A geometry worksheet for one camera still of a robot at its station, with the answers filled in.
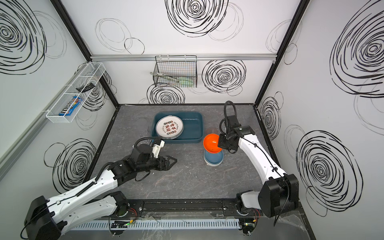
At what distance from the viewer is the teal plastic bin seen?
101cm

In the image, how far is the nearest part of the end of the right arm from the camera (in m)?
0.56

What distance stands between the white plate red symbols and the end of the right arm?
359 millimetres

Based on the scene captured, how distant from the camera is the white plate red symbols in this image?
1.01m

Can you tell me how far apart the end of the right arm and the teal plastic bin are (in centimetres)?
24

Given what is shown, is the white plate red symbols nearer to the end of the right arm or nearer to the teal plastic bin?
the teal plastic bin

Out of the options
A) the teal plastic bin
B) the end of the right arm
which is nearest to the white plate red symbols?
the teal plastic bin

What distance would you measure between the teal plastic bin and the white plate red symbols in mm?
11
